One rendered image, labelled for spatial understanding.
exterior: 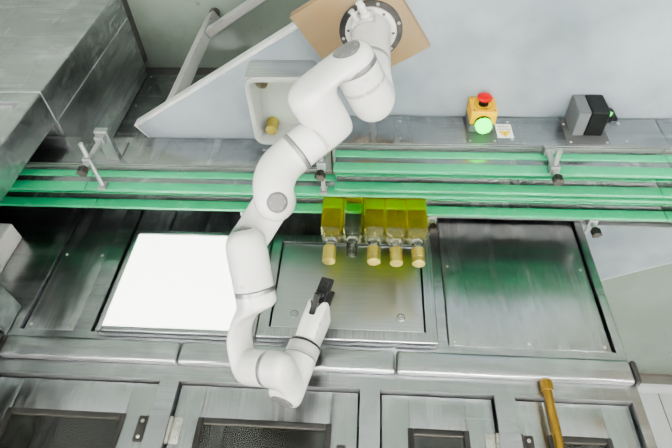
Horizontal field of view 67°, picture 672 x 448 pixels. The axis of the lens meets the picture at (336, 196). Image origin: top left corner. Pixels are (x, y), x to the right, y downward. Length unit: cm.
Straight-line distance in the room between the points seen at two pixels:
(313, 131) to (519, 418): 83
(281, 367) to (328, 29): 80
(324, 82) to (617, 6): 76
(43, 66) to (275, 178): 106
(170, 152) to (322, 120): 72
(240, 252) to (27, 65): 110
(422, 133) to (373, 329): 55
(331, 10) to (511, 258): 87
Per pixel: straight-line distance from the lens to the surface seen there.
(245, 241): 103
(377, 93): 105
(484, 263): 157
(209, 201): 157
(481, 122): 143
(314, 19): 132
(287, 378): 109
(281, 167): 101
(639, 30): 150
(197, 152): 160
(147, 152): 166
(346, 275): 146
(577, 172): 146
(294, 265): 149
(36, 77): 183
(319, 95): 99
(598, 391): 145
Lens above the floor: 193
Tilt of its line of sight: 43 degrees down
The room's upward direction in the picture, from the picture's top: 175 degrees counter-clockwise
